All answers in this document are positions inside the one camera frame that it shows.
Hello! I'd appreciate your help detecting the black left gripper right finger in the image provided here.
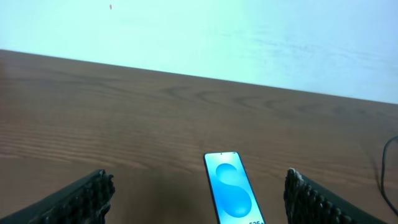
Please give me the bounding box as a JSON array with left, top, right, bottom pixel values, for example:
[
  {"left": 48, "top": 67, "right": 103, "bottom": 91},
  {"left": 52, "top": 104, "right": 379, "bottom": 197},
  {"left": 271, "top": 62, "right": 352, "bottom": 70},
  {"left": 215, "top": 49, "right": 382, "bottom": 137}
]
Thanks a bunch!
[{"left": 284, "top": 168, "right": 385, "bottom": 224}]

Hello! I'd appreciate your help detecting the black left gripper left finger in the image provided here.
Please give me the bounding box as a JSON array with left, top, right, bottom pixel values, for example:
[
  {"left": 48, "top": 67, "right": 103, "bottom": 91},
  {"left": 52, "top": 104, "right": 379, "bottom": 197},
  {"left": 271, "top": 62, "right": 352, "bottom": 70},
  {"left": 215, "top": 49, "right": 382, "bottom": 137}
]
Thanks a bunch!
[{"left": 1, "top": 169, "right": 115, "bottom": 224}]

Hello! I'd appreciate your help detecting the blue Galaxy smartphone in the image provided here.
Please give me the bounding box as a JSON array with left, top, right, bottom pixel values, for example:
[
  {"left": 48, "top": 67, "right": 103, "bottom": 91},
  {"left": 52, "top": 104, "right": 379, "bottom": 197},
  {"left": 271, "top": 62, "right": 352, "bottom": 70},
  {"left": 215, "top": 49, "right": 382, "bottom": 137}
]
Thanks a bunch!
[{"left": 203, "top": 152, "right": 266, "bottom": 224}]

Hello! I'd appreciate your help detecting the black USB charger cable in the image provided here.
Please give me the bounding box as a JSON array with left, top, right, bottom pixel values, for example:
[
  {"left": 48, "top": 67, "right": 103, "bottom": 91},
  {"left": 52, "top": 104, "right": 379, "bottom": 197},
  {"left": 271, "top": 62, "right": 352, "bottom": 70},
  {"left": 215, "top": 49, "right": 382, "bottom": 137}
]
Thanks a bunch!
[{"left": 380, "top": 134, "right": 398, "bottom": 217}]

